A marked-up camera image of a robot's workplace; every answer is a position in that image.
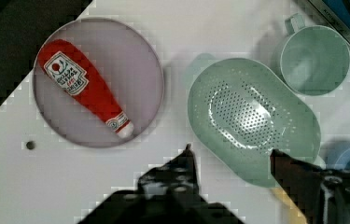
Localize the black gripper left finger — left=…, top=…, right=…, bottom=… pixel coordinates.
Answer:
left=137, top=143, right=202, bottom=204

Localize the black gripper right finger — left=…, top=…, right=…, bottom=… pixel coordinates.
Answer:
left=270, top=149, right=350, bottom=224

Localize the green plastic strainer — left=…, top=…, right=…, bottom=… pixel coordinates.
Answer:
left=186, top=54, right=321, bottom=188

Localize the toy banana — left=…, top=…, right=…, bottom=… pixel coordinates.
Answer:
left=272, top=188, right=308, bottom=224

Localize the green plastic mug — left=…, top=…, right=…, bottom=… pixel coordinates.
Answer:
left=271, top=14, right=350, bottom=96

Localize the red ketchup bottle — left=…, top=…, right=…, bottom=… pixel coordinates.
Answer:
left=37, top=39, right=134, bottom=139

